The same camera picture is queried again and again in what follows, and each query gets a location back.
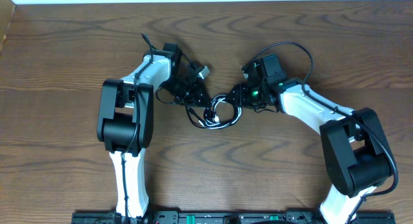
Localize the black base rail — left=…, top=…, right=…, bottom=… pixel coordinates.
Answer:
left=70, top=210, right=396, bottom=224

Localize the camera cable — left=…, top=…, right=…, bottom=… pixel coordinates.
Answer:
left=120, top=32, right=156, bottom=218
left=243, top=41, right=399, bottom=224

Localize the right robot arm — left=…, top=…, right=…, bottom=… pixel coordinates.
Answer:
left=230, top=54, right=398, bottom=223

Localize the white usb cable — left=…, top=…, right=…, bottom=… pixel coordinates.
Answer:
left=198, top=96, right=243, bottom=128

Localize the left camera cable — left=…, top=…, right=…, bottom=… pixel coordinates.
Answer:
left=120, top=32, right=156, bottom=218

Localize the right camera cable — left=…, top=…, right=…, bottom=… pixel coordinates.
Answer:
left=243, top=41, right=399, bottom=224

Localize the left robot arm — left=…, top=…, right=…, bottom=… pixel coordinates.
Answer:
left=97, top=43, right=210, bottom=223

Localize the black usb cable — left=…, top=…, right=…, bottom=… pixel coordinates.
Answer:
left=185, top=94, right=243, bottom=130

